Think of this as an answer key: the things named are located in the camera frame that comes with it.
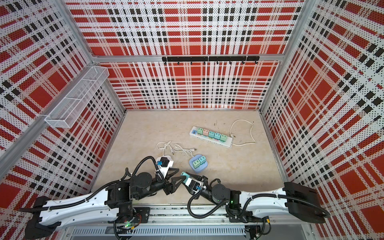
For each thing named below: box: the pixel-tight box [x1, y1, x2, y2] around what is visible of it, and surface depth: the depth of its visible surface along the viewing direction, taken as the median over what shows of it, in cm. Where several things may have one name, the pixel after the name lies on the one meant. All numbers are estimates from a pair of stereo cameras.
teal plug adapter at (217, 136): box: [213, 132, 221, 140], surface depth 100 cm
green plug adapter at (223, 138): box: [220, 134, 228, 143], surface depth 99 cm
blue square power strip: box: [189, 154, 208, 173], surface depth 89 cm
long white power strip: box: [189, 126, 233, 149], surface depth 103 cm
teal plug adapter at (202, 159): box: [198, 155, 206, 165], surface depth 88 cm
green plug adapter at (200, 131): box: [197, 127, 204, 135], surface depth 103 cm
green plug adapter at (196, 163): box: [193, 159, 201, 169], surface depth 87 cm
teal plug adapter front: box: [208, 131, 216, 138], surface depth 100 cm
